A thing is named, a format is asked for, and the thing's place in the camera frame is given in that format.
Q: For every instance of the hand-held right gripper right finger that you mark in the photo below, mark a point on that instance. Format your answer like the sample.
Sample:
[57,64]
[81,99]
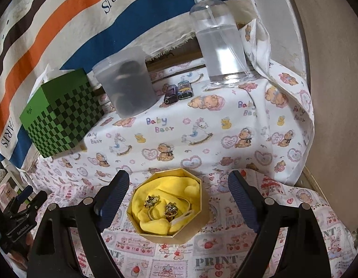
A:
[242,205]

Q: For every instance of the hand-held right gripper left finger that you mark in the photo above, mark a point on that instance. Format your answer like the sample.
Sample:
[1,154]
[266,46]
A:
[112,205]

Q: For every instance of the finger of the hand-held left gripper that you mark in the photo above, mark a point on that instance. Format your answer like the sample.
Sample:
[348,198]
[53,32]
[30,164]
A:
[37,201]
[25,194]

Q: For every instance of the gold octagonal box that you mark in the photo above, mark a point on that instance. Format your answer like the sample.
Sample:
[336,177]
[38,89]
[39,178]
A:
[180,237]

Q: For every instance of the person's left hand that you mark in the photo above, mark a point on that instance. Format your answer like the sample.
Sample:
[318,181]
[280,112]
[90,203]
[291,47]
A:
[22,249]

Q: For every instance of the strawberry printed cloth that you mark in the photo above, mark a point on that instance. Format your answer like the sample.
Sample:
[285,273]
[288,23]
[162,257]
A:
[219,252]

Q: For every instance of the yellow cloth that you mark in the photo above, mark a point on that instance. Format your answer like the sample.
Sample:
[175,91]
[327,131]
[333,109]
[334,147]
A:
[173,188]

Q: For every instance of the bear printed white cloth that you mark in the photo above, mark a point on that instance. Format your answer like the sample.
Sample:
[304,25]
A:
[210,139]

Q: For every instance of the green checkered tissue box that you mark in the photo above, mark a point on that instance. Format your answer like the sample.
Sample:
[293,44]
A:
[66,121]

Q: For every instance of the white tissue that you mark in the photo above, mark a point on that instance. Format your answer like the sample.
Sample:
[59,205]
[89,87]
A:
[44,76]

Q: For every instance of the translucent plastic container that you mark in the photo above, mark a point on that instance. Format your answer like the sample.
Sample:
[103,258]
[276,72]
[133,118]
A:
[124,84]

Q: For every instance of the purple lighter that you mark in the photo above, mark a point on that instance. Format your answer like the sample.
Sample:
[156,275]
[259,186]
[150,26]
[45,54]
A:
[171,94]

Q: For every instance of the tan wooden board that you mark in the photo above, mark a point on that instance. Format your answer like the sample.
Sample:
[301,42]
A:
[335,92]

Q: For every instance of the clear spray bottle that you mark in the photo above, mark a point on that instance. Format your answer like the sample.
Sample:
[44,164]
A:
[219,43]

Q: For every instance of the striped cloth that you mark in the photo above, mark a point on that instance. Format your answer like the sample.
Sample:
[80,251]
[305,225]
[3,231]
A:
[66,20]

